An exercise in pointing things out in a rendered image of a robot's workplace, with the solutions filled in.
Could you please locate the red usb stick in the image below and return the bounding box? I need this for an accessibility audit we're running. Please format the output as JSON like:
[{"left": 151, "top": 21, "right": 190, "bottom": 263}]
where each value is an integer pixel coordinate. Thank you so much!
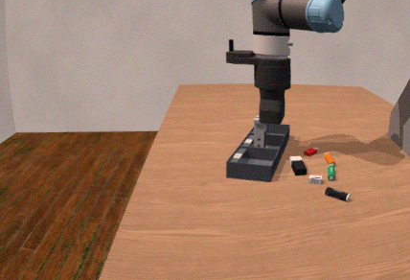
[{"left": 304, "top": 148, "right": 319, "bottom": 156}]

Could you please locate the green aa battery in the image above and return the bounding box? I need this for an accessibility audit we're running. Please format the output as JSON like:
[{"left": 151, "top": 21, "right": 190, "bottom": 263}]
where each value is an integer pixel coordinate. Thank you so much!
[{"left": 328, "top": 164, "right": 334, "bottom": 181}]

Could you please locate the grey three-compartment bin rack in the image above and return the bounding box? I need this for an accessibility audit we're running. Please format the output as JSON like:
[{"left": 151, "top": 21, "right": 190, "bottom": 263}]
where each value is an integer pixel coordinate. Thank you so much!
[{"left": 226, "top": 124, "right": 290, "bottom": 182}]

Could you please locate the black aa battery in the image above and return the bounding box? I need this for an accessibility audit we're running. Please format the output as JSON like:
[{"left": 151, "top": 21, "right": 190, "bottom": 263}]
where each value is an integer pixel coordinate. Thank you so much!
[{"left": 325, "top": 187, "right": 351, "bottom": 202}]

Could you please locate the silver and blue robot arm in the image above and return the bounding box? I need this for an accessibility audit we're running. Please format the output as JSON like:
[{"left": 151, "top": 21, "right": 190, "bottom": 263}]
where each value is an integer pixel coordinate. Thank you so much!
[{"left": 251, "top": 0, "right": 346, "bottom": 36}]

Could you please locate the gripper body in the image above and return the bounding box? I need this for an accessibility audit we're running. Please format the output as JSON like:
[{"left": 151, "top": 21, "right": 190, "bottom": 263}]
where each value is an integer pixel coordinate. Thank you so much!
[{"left": 226, "top": 35, "right": 293, "bottom": 125}]

